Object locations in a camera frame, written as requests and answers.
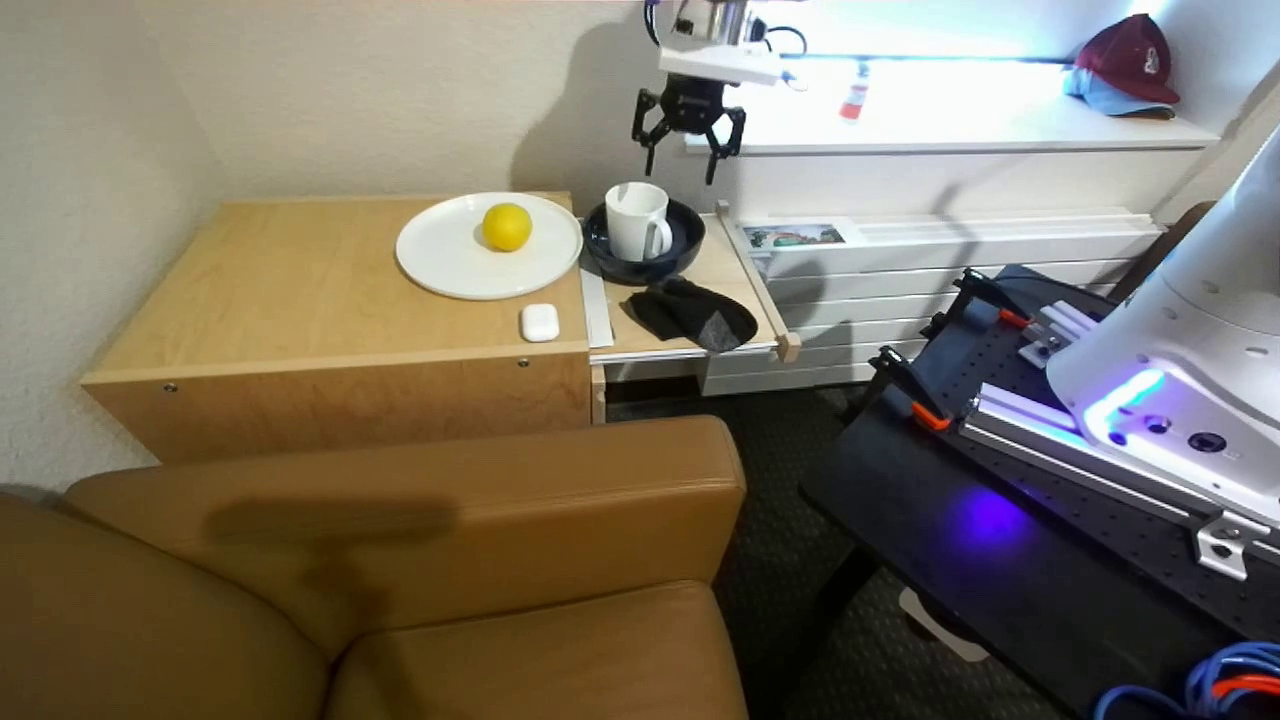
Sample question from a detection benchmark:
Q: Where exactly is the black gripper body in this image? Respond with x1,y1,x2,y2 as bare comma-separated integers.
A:
649,74,736,145

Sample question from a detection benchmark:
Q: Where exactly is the white ceramic mug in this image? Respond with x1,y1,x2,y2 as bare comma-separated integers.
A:
599,178,682,268

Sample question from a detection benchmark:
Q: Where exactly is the dark blue bowl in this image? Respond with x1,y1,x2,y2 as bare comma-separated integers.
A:
576,194,709,290

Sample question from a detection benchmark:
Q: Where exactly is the printed pamphlet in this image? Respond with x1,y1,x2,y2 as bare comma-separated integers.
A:
743,220,852,255

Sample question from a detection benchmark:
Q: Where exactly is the small white pill bottle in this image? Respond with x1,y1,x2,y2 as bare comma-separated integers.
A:
835,56,872,125

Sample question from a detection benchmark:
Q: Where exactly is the pull-out wooden desk shelf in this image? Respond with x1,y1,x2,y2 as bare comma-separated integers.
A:
586,208,807,373

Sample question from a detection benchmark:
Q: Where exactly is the yellow lemon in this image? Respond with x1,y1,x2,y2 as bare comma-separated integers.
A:
477,202,537,255

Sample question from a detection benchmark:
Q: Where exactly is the white earbuds case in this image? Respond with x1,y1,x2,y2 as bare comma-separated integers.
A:
515,299,566,349

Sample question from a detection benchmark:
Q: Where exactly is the white round plate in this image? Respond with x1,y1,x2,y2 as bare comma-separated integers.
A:
394,190,589,303

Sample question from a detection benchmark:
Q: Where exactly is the orange black clamp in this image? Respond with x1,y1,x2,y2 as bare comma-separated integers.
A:
958,268,1040,342
872,380,959,441

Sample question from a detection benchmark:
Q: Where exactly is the light wooden desk cabinet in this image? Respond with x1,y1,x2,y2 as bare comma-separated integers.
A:
78,194,807,470

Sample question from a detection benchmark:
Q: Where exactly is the dark red baseball cap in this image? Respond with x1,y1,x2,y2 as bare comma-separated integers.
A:
1074,9,1187,111

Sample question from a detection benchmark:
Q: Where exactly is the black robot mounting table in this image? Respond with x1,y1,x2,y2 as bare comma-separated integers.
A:
797,260,1280,720

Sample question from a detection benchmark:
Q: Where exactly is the tan leather armchair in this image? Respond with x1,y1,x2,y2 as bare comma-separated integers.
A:
0,414,752,720

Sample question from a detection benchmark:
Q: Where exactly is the white wall heater unit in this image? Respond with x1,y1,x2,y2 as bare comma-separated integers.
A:
699,208,1168,399

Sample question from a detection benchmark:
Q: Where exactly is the silver aluminium rail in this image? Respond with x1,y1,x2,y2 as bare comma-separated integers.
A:
958,380,1280,567

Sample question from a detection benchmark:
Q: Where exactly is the blue cable bundle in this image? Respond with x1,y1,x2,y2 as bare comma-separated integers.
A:
1089,637,1280,720

